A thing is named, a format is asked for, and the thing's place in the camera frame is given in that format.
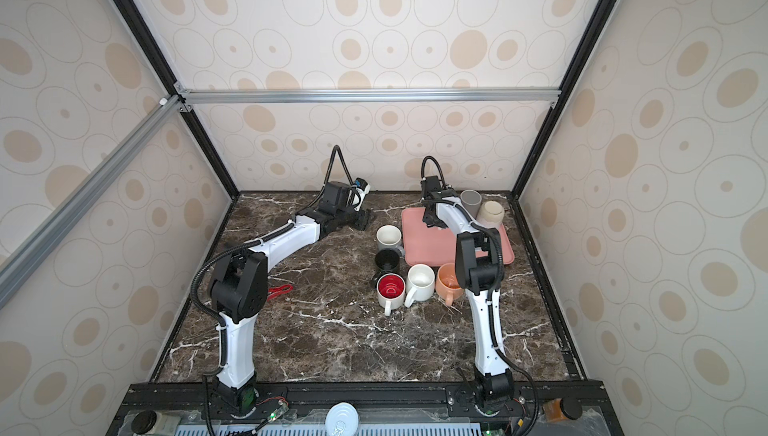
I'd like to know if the left slanted aluminium frame bar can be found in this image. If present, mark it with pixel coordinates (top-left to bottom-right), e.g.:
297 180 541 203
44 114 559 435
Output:
1 94 182 305

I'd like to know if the red handled tool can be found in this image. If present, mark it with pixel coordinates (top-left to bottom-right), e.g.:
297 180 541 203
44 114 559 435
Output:
267 284 294 301

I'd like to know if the peach cream speckled mug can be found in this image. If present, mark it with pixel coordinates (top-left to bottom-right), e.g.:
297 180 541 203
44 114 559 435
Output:
435 263 464 307

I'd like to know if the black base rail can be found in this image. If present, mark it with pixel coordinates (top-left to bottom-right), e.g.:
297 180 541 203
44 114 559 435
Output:
107 380 623 435

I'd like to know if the white mug black rim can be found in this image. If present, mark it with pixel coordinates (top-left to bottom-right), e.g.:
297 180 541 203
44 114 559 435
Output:
376 273 406 317

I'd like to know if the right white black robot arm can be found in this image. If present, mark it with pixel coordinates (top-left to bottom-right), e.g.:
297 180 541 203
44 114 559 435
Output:
420 155 540 434

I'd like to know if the white round lamp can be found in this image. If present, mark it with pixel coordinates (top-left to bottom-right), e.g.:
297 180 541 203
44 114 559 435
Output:
325 402 360 436

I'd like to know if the horizontal aluminium frame bar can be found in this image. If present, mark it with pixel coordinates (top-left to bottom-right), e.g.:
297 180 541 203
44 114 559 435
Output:
180 86 561 106

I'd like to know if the large grey mug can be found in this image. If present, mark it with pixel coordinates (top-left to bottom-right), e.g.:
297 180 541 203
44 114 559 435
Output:
460 189 483 218

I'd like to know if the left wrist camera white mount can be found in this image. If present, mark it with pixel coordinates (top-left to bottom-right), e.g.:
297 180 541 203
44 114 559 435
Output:
353 177 370 204

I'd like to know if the white ceramic mug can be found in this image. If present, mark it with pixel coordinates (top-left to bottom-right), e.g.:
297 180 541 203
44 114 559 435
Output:
404 264 435 307

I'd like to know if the small grey mug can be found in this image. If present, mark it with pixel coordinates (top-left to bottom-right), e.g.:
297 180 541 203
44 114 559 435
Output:
376 225 405 256

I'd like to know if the pink plastic tray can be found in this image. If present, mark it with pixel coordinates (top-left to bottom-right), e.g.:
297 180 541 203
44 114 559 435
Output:
401 204 514 267

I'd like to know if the beige round mug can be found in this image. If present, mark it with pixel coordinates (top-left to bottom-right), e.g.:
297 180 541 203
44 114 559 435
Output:
476 200 505 228

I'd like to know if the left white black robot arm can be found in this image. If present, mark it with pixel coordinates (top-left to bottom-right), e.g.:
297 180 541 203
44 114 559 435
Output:
190 145 370 413

